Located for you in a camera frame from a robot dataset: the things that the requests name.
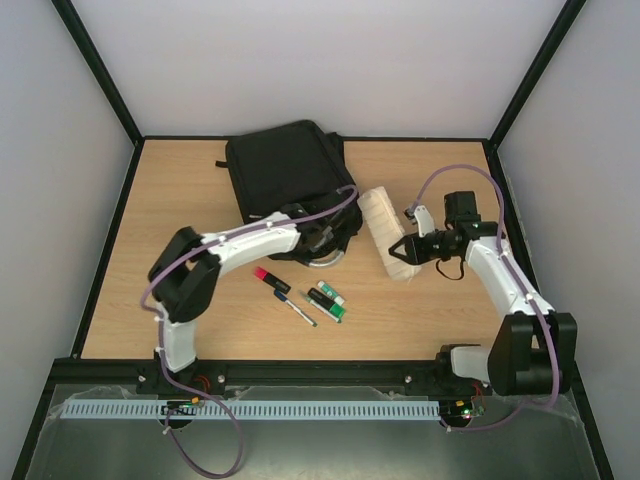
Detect light blue cable duct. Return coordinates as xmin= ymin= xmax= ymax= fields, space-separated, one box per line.
xmin=59 ymin=399 xmax=441 ymax=421

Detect blue capped pen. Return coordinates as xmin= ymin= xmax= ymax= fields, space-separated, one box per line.
xmin=274 ymin=289 xmax=317 ymax=327

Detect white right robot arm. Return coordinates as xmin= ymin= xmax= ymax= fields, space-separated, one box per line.
xmin=388 ymin=191 xmax=577 ymax=397

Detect red highlighter marker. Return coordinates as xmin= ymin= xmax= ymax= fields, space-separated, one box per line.
xmin=254 ymin=267 xmax=291 ymax=294

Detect white green glue stick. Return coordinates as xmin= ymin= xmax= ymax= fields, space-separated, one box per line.
xmin=317 ymin=281 xmax=345 ymax=306

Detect black student bag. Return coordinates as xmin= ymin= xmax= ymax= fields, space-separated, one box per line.
xmin=215 ymin=120 xmax=363 ymax=268

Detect green capped thin pen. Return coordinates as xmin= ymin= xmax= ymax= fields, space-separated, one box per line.
xmin=299 ymin=291 xmax=342 ymax=324

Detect beige fabric pencil case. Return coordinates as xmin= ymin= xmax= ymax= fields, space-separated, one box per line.
xmin=357 ymin=186 xmax=421 ymax=281

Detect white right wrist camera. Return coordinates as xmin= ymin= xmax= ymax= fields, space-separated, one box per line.
xmin=404 ymin=204 xmax=436 ymax=238

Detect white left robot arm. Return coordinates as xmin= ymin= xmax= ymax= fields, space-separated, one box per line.
xmin=148 ymin=211 xmax=348 ymax=373

